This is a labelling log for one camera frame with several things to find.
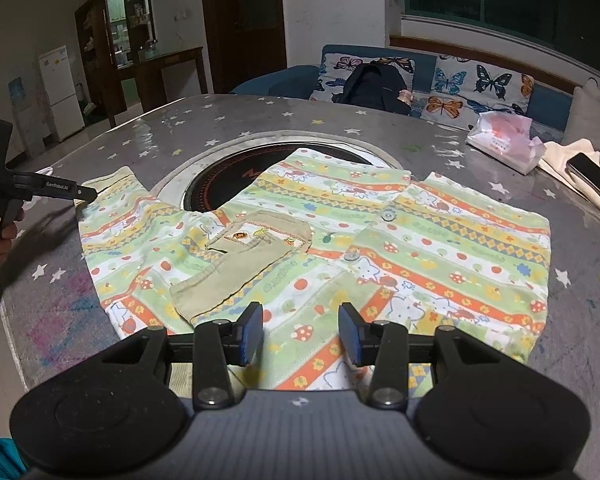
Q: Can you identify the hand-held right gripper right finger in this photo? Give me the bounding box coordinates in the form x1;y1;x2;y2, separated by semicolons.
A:
338;301;501;409

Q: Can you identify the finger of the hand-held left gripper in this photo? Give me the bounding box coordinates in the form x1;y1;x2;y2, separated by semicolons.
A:
69;183;101;202

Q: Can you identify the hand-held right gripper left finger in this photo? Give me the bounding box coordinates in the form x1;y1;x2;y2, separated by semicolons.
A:
100;301;265;409

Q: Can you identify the patterned child's jacket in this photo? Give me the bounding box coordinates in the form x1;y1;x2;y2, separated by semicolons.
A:
77;147;553;391

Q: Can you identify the person's left hand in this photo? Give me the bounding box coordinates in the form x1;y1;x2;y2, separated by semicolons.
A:
0;197;26;264

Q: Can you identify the white refrigerator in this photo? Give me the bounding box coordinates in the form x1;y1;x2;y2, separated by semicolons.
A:
37;45;86;143

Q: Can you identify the round black induction cooktop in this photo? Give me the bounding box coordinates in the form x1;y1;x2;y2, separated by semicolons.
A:
182;147;381;211

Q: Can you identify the dark wooden glass cabinet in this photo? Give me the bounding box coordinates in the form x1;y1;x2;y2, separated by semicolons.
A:
74;0;156;121

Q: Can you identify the dark wooden side table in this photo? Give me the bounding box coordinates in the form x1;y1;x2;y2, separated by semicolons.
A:
117;46;204;128

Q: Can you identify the blue sofa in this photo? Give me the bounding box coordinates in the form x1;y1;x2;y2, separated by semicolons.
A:
230;44;576;133

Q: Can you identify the dark wooden door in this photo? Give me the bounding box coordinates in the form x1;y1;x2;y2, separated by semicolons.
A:
199;0;288;95

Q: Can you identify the pink tissue pack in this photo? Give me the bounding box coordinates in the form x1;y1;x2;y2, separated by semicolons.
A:
466;111;546;175

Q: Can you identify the black backpack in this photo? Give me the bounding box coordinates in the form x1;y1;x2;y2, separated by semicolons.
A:
341;62;412;113

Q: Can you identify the cream cloth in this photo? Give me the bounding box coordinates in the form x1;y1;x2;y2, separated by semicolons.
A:
537;140;600;226

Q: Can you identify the black smartphone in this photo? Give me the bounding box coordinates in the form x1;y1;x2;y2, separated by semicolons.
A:
566;152;600;206

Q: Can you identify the white pillow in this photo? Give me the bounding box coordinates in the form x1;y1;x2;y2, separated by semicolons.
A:
562;77;600;153

